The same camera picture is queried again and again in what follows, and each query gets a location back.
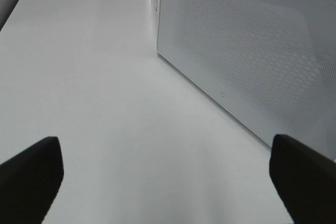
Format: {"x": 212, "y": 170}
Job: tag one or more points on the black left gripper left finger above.
{"x": 30, "y": 182}

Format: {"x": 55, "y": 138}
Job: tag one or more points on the white microwave door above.
{"x": 269, "y": 63}

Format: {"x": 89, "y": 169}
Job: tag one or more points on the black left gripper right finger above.
{"x": 304, "y": 180}

